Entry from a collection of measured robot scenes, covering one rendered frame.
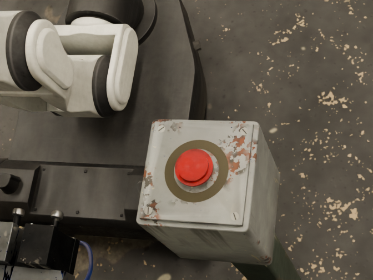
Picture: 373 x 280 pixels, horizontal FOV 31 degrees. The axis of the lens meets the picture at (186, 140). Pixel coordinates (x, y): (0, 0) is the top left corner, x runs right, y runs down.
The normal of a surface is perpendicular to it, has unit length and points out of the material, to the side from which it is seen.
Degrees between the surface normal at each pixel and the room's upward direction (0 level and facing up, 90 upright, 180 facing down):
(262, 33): 0
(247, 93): 0
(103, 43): 90
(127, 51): 90
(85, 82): 90
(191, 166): 0
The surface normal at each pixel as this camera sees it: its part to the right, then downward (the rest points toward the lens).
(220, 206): -0.26, -0.37
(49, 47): 0.96, 0.04
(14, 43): 0.47, -0.02
